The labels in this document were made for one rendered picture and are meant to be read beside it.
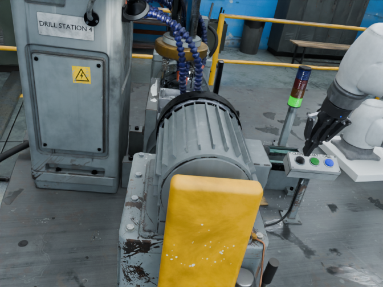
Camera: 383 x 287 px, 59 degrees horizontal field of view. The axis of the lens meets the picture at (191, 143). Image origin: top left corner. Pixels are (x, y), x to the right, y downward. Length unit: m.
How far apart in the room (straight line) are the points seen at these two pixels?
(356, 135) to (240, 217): 1.34
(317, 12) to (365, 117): 5.22
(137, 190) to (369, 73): 0.57
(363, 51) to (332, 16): 6.30
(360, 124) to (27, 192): 1.45
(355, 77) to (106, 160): 0.80
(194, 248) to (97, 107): 0.68
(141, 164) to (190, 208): 0.36
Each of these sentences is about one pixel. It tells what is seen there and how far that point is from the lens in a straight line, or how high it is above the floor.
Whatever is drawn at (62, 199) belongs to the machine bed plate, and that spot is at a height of 0.80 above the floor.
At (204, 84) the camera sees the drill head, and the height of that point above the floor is 1.12.
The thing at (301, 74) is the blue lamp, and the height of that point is 1.19.
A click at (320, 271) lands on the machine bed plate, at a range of 1.20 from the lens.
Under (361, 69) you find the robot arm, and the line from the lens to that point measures 0.86.
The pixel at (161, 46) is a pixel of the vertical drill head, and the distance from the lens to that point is 1.13.
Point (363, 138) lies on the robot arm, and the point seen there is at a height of 0.95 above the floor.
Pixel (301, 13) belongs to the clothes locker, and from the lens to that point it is 6.78.
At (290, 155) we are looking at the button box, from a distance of 1.16.
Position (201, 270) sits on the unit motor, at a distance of 0.58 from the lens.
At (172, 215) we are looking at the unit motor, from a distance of 0.49.
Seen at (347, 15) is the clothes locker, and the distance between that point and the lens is 7.32.
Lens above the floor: 1.63
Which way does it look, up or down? 30 degrees down
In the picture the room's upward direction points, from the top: 9 degrees clockwise
